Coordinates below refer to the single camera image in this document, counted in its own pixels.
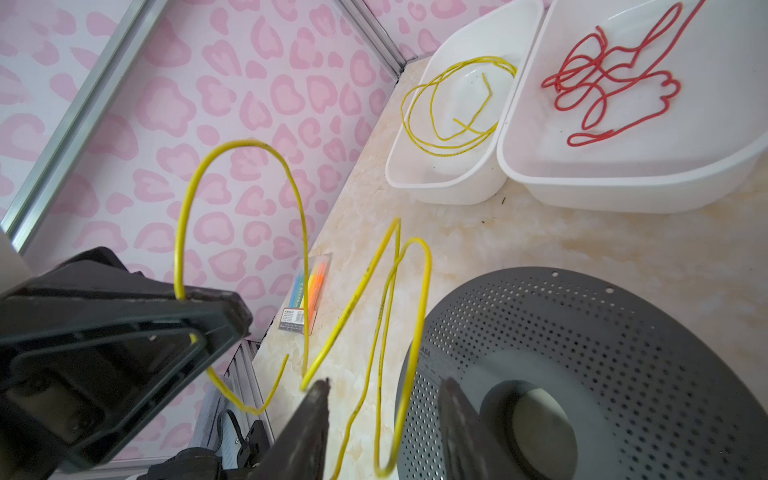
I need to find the yellow cable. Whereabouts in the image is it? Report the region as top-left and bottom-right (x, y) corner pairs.
(173, 139), (434, 480)
(400, 55), (518, 158)

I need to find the yellow cable in tray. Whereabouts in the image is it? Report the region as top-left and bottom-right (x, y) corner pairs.
(400, 55), (518, 158)

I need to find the red cable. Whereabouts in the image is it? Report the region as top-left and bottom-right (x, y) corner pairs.
(541, 0), (708, 148)

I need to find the aluminium frame left post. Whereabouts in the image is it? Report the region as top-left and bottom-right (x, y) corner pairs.
(338, 0), (407, 78)

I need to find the dark grey cable spool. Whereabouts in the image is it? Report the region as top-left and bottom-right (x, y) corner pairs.
(398, 267), (767, 479)

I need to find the aluminium frame diagonal bar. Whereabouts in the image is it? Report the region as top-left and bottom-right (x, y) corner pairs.
(1, 0), (171, 254)

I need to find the white plastic tray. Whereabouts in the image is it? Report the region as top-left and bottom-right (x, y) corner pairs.
(385, 1), (545, 205)
(497, 1), (767, 214)

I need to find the white plastic tray right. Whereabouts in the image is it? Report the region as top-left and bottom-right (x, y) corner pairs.
(497, 1), (767, 214)

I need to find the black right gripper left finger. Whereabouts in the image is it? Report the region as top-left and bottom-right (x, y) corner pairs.
(250, 379), (330, 479)

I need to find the white plastic tray left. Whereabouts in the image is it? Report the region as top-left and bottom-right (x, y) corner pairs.
(385, 1), (545, 205)

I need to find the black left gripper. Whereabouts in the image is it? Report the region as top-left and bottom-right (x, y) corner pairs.
(1, 247), (252, 479)

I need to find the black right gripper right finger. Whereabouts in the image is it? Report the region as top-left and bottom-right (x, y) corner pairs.
(438, 378), (526, 480)

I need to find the pack of coloured markers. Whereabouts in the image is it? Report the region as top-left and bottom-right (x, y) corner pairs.
(278, 254), (332, 333)

